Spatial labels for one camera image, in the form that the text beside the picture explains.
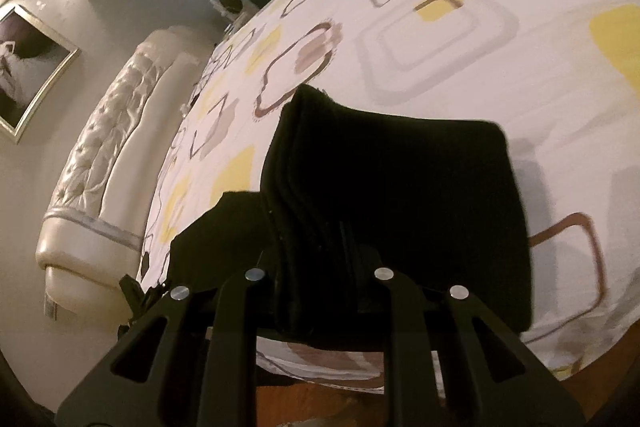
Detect patterned white bed sheet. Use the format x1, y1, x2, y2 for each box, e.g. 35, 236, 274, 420
138, 0, 639, 403

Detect framed wall picture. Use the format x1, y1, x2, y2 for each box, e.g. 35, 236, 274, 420
1, 4, 80, 144

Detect black pants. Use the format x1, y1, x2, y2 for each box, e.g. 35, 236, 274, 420
168, 83, 533, 353

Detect white tufted headboard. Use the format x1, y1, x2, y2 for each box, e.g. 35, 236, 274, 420
36, 26, 214, 322

